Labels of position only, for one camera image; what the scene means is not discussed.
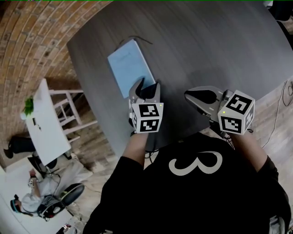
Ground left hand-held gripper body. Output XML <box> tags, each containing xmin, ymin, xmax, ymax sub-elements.
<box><xmin>128</xmin><ymin>95</ymin><xmax>165</xmax><ymax>134</ymax></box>

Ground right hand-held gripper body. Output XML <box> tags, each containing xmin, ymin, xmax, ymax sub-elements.
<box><xmin>209</xmin><ymin>89</ymin><xmax>256</xmax><ymax>136</ymax></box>

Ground blue notebook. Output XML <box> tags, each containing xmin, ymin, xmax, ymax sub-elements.
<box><xmin>107</xmin><ymin>38</ymin><xmax>157</xmax><ymax>100</ymax></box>

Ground person's right forearm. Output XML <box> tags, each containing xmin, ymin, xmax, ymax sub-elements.
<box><xmin>228</xmin><ymin>133</ymin><xmax>269</xmax><ymax>172</ymax></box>

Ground person's left forearm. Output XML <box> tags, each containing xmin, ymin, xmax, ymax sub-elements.
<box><xmin>122</xmin><ymin>132</ymin><xmax>150</xmax><ymax>168</ymax></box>

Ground dark table with white legs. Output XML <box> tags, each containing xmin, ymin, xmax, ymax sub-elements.
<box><xmin>66</xmin><ymin>0</ymin><xmax>293</xmax><ymax>159</ymax></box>

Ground thin black bookmark ribbon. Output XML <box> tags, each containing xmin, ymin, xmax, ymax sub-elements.
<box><xmin>115</xmin><ymin>35</ymin><xmax>154</xmax><ymax>51</ymax></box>

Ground person's black printed shirt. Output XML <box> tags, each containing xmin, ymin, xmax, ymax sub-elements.
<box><xmin>83</xmin><ymin>132</ymin><xmax>292</xmax><ymax>234</ymax></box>

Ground white side table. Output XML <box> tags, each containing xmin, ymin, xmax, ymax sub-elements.
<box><xmin>24</xmin><ymin>78</ymin><xmax>98</xmax><ymax>167</ymax></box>

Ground green potted plant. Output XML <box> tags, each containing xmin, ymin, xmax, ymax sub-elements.
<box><xmin>20</xmin><ymin>96</ymin><xmax>35</xmax><ymax>120</ymax></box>

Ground black oval device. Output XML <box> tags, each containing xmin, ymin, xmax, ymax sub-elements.
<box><xmin>60</xmin><ymin>182</ymin><xmax>86</xmax><ymax>207</ymax></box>

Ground person's light trousers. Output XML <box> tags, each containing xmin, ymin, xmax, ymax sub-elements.
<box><xmin>269</xmin><ymin>215</ymin><xmax>286</xmax><ymax>234</ymax></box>

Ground black bag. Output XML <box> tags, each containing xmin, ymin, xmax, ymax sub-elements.
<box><xmin>3</xmin><ymin>135</ymin><xmax>37</xmax><ymax>160</ymax></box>

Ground long white cable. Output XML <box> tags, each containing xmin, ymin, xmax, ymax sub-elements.
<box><xmin>261</xmin><ymin>80</ymin><xmax>288</xmax><ymax>149</ymax></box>

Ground black cable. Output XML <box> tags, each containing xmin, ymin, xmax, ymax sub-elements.
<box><xmin>282</xmin><ymin>80</ymin><xmax>293</xmax><ymax>107</ymax></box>

